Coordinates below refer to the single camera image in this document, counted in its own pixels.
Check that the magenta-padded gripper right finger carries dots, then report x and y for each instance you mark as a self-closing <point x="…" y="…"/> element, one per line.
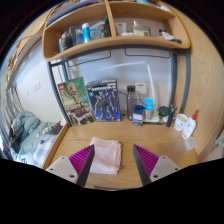
<point x="163" y="165"/>

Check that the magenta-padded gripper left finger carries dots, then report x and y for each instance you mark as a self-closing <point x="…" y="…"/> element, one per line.
<point x="63" y="166"/>

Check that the pale pink towel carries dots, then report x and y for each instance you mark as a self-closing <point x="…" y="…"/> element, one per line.
<point x="106" y="155"/>

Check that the small clear plastic container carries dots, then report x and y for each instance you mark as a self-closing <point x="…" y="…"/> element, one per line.
<point x="190" y="143"/>

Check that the black flat device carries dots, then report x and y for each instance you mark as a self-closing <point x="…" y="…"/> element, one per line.
<point x="56" y="128"/>

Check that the white red-capped squeeze bottle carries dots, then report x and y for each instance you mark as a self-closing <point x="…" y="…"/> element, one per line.
<point x="189" y="127"/>

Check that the white mug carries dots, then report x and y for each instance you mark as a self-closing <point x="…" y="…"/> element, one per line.
<point x="180" y="122"/>

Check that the black cylindrical shaver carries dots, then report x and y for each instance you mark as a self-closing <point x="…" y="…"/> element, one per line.
<point x="171" y="116"/>

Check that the dark green small container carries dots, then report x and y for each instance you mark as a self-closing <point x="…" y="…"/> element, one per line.
<point x="163" y="111"/>

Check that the small blue and white box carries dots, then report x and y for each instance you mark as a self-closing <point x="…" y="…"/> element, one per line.
<point x="138" y="115"/>

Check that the teal quilted blanket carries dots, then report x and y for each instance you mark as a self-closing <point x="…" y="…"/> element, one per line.
<point x="25" y="121"/>

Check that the light blue card package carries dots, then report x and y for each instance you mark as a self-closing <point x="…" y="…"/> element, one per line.
<point x="148" y="108"/>

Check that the green tree figure toy box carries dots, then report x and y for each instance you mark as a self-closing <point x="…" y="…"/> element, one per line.
<point x="75" y="100"/>

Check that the clear dark-capped water bottle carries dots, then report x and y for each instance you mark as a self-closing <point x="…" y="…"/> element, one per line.
<point x="131" y="103"/>

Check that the blue robot model kit box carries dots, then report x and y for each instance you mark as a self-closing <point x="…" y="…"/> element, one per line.
<point x="104" y="100"/>

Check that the wooden shelf unit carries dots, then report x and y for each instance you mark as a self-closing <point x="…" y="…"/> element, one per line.
<point x="100" y="41"/>

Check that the white wall socket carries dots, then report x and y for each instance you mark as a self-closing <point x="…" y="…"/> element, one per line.
<point x="140" y="88"/>

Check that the white wall switch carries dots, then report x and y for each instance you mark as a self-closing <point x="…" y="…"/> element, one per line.
<point x="36" y="86"/>

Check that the grey metal desk frame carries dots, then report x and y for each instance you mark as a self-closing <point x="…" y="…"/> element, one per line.
<point x="186" y="83"/>

